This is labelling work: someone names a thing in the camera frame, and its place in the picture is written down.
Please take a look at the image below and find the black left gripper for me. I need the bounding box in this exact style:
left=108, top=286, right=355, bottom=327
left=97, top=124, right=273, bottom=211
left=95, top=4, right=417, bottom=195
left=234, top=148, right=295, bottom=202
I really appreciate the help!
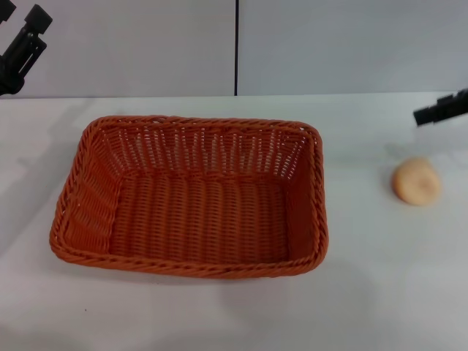
left=0, top=0, right=53, bottom=98

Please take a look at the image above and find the black vertical wall seam strip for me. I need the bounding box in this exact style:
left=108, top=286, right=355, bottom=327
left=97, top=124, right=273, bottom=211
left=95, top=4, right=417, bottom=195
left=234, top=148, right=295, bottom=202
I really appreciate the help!
left=233, top=0, right=241, bottom=97

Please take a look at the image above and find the round pale bread bun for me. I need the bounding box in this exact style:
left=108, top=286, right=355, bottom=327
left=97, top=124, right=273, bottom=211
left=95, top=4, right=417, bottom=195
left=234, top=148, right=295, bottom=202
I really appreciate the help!
left=392, top=156, right=442, bottom=207

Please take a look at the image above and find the orange woven rectangular basket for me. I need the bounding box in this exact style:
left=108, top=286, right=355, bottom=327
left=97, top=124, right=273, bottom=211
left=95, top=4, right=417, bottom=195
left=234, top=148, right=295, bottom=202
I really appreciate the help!
left=48, top=115, right=332, bottom=279

